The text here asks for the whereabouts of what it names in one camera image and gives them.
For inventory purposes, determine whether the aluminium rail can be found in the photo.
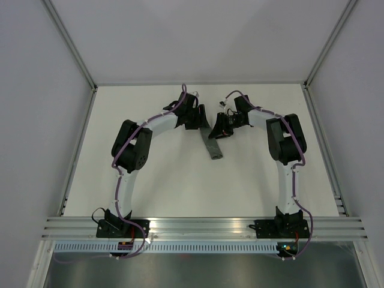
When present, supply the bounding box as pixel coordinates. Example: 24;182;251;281
55;86;98;217
40;217;368;242
301;84;350;217

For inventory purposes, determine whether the white slotted cable duct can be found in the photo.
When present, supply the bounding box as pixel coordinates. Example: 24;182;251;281
54;241;278;254

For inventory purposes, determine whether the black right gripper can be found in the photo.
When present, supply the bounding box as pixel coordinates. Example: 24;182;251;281
209;112;245;140

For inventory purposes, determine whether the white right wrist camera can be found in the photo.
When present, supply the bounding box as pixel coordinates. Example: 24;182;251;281
218;99;227;109

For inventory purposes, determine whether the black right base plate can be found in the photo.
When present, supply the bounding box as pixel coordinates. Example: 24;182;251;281
254;219;310;239

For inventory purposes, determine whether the aluminium front rail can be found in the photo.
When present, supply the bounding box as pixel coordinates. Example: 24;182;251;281
40;217;368;242

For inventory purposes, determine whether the grey cloth napkin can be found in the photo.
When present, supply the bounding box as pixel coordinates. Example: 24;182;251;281
199;127;223;160

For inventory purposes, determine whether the aluminium left side rail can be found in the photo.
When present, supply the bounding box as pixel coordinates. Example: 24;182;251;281
55;86;98;217

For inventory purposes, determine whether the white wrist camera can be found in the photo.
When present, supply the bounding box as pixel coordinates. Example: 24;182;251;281
191;91;199;98
218;99;227;109

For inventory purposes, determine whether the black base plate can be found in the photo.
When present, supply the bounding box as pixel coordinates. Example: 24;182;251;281
254;219;310;239
96;219;150;239

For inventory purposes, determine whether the aluminium frame post left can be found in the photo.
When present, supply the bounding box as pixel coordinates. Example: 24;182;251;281
40;0;97;92

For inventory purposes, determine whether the aluminium frame post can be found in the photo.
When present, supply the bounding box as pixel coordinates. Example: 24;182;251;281
40;0;97;92
302;0;359;89

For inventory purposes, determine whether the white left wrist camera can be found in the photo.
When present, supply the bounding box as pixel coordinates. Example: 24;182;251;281
191;91;199;98

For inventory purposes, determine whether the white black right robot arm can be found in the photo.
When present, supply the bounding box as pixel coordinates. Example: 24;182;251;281
209;95;310;239

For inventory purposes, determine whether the aluminium frame post right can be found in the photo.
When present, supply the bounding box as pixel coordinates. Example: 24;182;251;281
302;0;359;89

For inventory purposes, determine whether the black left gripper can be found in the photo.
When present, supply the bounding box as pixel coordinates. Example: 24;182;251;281
185;105;209;131

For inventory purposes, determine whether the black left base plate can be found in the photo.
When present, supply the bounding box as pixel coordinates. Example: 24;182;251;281
96;219;150;239

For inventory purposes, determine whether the aluminium right side rail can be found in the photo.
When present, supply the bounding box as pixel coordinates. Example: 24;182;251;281
301;84;350;217

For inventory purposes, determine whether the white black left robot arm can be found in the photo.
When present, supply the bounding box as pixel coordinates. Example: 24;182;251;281
100;88;205;238

